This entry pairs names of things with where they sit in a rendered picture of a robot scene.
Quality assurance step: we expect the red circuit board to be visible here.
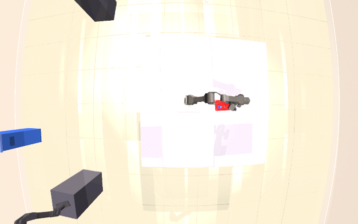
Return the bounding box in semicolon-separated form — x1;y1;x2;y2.
215;100;229;111

